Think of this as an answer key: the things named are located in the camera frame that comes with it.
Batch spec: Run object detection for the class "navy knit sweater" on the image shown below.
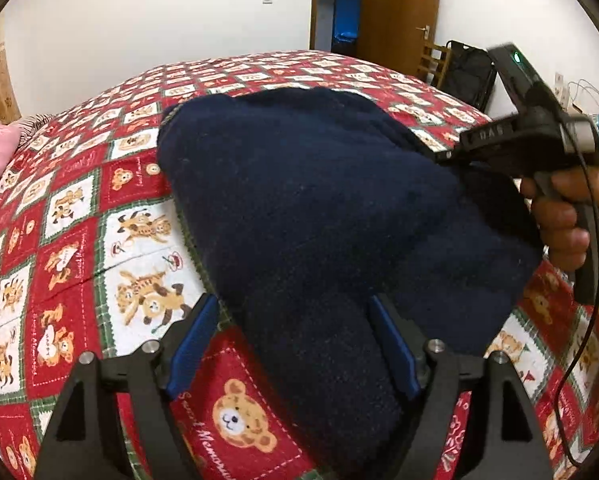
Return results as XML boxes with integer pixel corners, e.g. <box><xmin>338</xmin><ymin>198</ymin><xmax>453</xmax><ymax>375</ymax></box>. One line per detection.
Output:
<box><xmin>156</xmin><ymin>86</ymin><xmax>543</xmax><ymax>480</ymax></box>

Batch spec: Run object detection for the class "person's right hand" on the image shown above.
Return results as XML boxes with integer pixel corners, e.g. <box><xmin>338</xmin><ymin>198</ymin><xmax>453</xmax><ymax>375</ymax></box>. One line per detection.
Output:
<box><xmin>519</xmin><ymin>162</ymin><xmax>599</xmax><ymax>273</ymax></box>

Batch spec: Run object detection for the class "red bear-print bedspread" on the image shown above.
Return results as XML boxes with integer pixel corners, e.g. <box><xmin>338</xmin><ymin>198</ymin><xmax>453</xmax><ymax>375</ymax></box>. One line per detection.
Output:
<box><xmin>0</xmin><ymin>50</ymin><xmax>599</xmax><ymax>480</ymax></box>

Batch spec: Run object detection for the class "black cable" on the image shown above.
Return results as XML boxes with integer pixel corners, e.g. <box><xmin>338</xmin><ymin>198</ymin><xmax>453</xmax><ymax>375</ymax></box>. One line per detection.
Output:
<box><xmin>553</xmin><ymin>125</ymin><xmax>599</xmax><ymax>468</ymax></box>

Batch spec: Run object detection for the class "striped pillow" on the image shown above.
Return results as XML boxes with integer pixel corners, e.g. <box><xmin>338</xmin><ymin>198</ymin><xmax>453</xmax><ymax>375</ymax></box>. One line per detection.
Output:
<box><xmin>16</xmin><ymin>112</ymin><xmax>57</xmax><ymax>148</ymax></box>

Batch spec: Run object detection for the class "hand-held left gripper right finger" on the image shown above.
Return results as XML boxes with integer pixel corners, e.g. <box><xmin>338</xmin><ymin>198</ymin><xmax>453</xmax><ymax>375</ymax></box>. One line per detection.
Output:
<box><xmin>368</xmin><ymin>294</ymin><xmax>555</xmax><ymax>480</ymax></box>

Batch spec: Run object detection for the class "wooden chair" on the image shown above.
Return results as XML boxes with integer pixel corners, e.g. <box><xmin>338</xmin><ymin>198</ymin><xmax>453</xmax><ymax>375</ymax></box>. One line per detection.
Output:
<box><xmin>418</xmin><ymin>40</ymin><xmax>453</xmax><ymax>86</ymax></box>

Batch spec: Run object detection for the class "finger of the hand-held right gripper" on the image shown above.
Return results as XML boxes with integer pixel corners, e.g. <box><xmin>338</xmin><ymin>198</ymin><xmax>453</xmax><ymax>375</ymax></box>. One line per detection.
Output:
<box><xmin>432</xmin><ymin>146</ymin><xmax>473</xmax><ymax>165</ymax></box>

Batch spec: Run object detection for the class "wooden door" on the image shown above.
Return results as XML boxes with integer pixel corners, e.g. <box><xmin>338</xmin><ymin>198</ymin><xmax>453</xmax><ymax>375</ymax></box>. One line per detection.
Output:
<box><xmin>357</xmin><ymin>0</ymin><xmax>443</xmax><ymax>78</ymax></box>

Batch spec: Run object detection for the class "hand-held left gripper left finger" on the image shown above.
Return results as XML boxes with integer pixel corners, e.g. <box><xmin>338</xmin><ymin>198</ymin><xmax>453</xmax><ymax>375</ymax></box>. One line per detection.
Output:
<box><xmin>33</xmin><ymin>292</ymin><xmax>220</xmax><ymax>480</ymax></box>

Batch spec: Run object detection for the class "black bag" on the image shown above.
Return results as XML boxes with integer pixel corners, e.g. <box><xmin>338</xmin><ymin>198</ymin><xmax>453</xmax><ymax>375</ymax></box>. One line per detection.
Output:
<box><xmin>444</xmin><ymin>40</ymin><xmax>497</xmax><ymax>111</ymax></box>

